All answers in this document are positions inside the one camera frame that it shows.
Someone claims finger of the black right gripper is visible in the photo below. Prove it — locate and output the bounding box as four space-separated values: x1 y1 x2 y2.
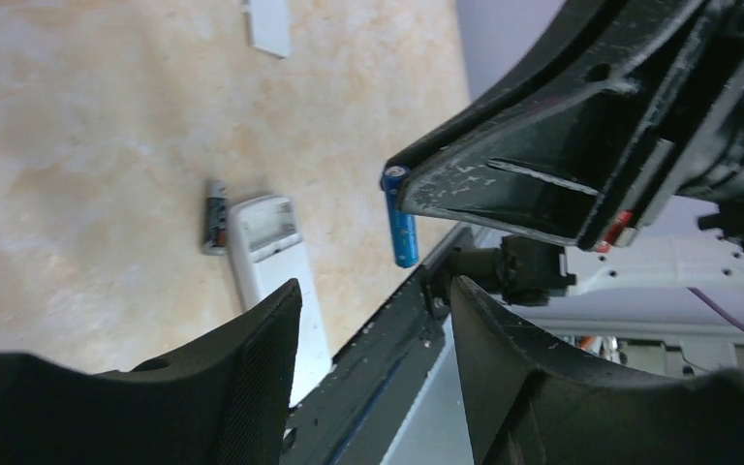
394 83 674 247

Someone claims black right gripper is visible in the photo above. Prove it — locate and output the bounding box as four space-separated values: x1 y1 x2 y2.
385 1 744 251

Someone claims white battery cover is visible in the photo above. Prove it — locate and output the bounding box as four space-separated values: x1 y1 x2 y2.
242 0 292 59

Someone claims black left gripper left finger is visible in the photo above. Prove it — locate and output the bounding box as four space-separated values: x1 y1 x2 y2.
0 279 302 464

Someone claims black grey AA battery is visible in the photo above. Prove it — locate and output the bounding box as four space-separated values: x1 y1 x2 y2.
201 180 228 256

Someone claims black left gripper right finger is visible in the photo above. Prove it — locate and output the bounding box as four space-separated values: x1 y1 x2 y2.
450 276 744 464

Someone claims blue AA battery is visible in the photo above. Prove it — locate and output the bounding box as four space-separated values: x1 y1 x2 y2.
381 166 419 268

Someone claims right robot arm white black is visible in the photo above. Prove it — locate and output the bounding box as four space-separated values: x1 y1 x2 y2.
381 1 744 306

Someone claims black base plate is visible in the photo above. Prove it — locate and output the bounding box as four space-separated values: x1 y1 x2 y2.
280 224 476 465

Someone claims white remote control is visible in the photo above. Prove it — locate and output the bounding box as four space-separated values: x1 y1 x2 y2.
228 195 332 407

